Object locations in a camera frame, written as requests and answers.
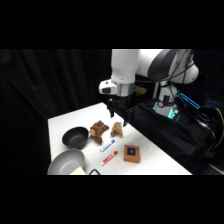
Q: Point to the dark brown plush bear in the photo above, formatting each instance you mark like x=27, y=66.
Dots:
x=97, y=131

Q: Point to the red and white marker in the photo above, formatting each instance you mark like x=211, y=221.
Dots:
x=109, y=158

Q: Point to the tan wrist mount piece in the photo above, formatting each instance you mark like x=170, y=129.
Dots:
x=140, y=90

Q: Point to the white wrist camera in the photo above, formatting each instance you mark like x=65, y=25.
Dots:
x=106, y=87

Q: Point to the grey bowl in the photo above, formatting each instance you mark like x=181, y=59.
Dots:
x=66, y=162

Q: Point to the tan plush toy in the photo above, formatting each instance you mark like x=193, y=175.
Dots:
x=117, y=129

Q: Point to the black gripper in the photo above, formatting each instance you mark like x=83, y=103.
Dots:
x=120, y=104

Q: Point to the blue lit strip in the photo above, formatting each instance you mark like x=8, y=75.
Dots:
x=188, y=100

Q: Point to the pale yellow sponge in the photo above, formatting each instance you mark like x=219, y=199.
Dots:
x=78, y=171

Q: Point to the wooden block with blue centre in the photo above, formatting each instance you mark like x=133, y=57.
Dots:
x=131, y=154

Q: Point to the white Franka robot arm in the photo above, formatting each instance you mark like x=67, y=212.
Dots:
x=125, y=65

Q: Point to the blue and white marker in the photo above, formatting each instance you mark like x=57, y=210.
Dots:
x=107, y=145

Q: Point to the black curtain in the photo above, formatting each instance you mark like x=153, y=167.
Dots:
x=36, y=86

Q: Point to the black cloth covered stand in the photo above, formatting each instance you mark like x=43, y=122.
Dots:
x=173, y=136

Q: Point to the black bowl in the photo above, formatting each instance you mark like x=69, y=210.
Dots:
x=76, y=137

